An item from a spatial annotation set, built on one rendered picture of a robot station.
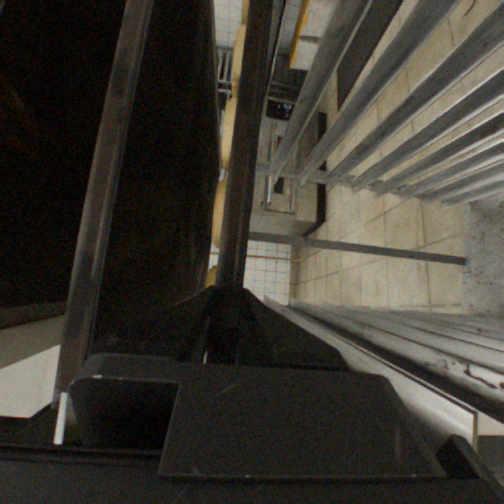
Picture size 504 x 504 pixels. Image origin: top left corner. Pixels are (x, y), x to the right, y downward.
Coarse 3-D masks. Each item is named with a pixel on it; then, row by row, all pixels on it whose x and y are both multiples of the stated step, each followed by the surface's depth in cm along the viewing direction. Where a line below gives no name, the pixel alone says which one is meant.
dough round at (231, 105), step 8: (232, 104) 15; (232, 112) 15; (224, 120) 15; (232, 120) 15; (224, 128) 15; (232, 128) 15; (224, 136) 15; (224, 144) 16; (224, 152) 16; (224, 160) 17
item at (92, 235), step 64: (128, 0) 13; (192, 0) 20; (128, 64) 12; (192, 64) 23; (128, 128) 12; (192, 128) 27; (128, 192) 13; (192, 192) 32; (128, 256) 14; (192, 256) 38; (64, 320) 11; (128, 320) 15; (64, 384) 11
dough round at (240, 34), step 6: (240, 30) 16; (240, 36) 16; (240, 42) 16; (234, 48) 16; (240, 48) 16; (234, 54) 16; (240, 54) 16; (234, 60) 16; (240, 60) 16; (234, 66) 17; (240, 66) 16; (234, 72) 17; (234, 78) 17; (234, 84) 18; (234, 90) 18; (234, 96) 19
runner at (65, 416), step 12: (48, 408) 12; (60, 408) 9; (72, 408) 9; (36, 420) 11; (48, 420) 11; (60, 420) 9; (72, 420) 9; (12, 432) 10; (24, 432) 10; (36, 432) 10; (48, 432) 10; (60, 432) 9; (72, 432) 9; (72, 444) 9
